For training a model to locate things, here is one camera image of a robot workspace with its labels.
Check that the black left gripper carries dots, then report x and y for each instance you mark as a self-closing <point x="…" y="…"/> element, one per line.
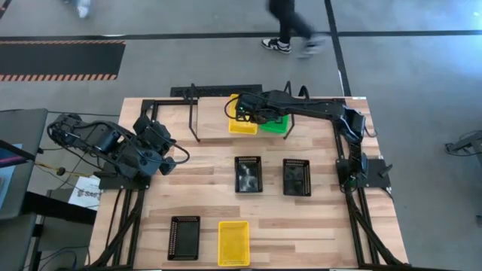
<point x="167" y="166"/>

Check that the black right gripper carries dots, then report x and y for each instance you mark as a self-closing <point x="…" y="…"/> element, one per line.
<point x="252" y="107"/>

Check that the yellow slotted plastic basket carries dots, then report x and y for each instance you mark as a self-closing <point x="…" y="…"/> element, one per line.
<point x="244" y="133"/>
<point x="234" y="244"/>
<point x="241" y="128"/>

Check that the green slotted plastic basket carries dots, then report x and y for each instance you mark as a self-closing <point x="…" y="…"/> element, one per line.
<point x="278" y="126"/>

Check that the black slotted plastic basket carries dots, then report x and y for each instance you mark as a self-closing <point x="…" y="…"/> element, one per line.
<point x="297" y="177"/>
<point x="248" y="175"/>
<point x="184" y="238"/>

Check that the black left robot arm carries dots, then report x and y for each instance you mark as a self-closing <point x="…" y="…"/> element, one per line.
<point x="101" y="139"/>

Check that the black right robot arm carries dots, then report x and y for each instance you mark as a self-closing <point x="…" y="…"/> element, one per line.
<point x="320" y="108"/>

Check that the black power strip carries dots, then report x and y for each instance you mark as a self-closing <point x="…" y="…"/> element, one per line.
<point x="211" y="91"/>

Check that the white printed paper sheet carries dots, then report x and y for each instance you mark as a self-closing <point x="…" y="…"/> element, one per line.
<point x="84" y="195"/>

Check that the person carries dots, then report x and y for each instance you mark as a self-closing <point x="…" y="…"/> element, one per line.
<point x="286" y="15"/>

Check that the black furniture beam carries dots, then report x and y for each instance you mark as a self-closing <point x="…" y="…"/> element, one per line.
<point x="56" y="207"/>

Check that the black-framed screen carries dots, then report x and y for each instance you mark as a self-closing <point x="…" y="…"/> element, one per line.
<point x="19" y="150"/>

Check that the grey side table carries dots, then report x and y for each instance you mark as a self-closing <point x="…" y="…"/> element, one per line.
<point x="22" y="124"/>

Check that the black orange-striped floor mat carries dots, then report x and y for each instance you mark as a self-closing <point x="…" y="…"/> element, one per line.
<point x="56" y="60"/>

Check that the grey metal stand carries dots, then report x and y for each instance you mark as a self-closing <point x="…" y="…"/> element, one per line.
<point x="465" y="143"/>

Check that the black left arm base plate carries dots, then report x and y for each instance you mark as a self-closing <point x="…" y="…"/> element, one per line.
<point x="113" y="183"/>

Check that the black aluminium table frame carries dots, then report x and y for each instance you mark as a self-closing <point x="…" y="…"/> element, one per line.
<point x="165" y="101"/>

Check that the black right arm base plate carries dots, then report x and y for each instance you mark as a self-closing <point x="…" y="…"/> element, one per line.
<point x="376" y="173"/>

